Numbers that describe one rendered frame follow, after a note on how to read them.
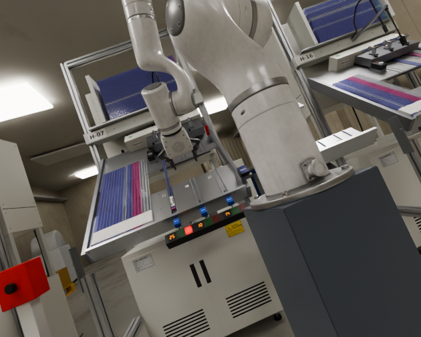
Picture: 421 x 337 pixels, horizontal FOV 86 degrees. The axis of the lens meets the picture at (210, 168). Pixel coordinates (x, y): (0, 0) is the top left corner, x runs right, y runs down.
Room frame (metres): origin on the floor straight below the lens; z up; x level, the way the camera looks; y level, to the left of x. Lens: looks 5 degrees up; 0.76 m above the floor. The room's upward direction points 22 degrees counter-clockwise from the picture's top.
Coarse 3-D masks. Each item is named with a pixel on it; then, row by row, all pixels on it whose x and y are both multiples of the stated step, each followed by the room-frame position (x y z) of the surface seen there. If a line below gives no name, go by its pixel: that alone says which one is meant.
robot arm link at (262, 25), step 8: (256, 0) 0.40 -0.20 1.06; (264, 0) 0.42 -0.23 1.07; (256, 8) 0.40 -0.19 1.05; (264, 8) 0.41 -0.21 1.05; (256, 16) 0.40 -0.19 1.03; (264, 16) 0.41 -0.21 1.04; (272, 16) 0.44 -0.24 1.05; (256, 24) 0.41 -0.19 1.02; (264, 24) 0.42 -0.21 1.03; (272, 24) 0.44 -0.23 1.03; (256, 32) 0.42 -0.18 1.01; (264, 32) 0.43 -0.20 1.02; (256, 40) 0.43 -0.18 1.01; (264, 40) 0.45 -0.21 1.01
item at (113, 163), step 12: (192, 144) 1.26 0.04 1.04; (204, 144) 1.23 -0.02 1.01; (216, 144) 1.20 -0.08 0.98; (120, 156) 1.36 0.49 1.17; (132, 156) 1.32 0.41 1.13; (144, 156) 1.29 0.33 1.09; (156, 156) 1.26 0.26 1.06; (180, 156) 1.20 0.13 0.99; (192, 156) 1.18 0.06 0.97; (108, 168) 1.29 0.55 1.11; (156, 168) 1.17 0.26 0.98
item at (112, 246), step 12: (228, 192) 0.89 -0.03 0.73; (240, 192) 0.91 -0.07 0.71; (204, 204) 0.89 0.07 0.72; (216, 204) 0.91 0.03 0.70; (168, 216) 0.87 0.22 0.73; (180, 216) 0.89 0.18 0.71; (192, 216) 0.91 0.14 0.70; (144, 228) 0.86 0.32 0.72; (156, 228) 0.88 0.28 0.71; (168, 228) 0.91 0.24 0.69; (108, 240) 0.86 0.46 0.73; (120, 240) 0.86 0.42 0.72; (132, 240) 0.88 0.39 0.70; (144, 240) 0.90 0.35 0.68; (84, 252) 0.85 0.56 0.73; (96, 252) 0.86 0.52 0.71; (108, 252) 0.88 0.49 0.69
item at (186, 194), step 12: (216, 168) 1.05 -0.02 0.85; (228, 168) 1.03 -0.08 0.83; (192, 180) 1.03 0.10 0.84; (204, 180) 1.01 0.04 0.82; (216, 180) 0.99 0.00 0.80; (228, 180) 0.97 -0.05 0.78; (180, 192) 0.99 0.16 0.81; (192, 192) 0.97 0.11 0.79; (204, 192) 0.96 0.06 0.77; (216, 192) 0.94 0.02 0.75; (156, 204) 0.97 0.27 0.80; (168, 204) 0.95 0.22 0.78; (180, 204) 0.94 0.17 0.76; (192, 204) 0.92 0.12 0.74; (156, 216) 0.92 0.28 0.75
